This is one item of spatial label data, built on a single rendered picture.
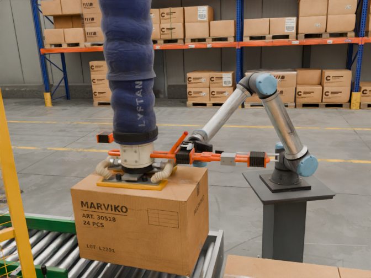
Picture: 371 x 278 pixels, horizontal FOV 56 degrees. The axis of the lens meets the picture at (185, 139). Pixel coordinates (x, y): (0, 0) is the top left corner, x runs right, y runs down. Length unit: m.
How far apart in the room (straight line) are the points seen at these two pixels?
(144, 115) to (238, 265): 0.99
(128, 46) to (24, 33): 11.06
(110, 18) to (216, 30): 7.24
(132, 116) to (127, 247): 0.65
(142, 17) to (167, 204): 0.83
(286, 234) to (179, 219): 1.21
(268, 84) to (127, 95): 0.84
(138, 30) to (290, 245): 1.86
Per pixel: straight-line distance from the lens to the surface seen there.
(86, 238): 1.90
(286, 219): 2.59
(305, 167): 2.29
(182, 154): 1.65
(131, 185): 1.69
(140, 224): 1.69
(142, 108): 1.63
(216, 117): 2.13
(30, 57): 12.53
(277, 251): 2.70
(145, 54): 1.60
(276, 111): 2.12
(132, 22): 1.58
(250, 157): 1.62
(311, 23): 8.72
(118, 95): 1.63
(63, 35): 10.25
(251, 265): 2.08
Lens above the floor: 1.78
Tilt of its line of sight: 17 degrees down
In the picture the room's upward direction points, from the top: 2 degrees counter-clockwise
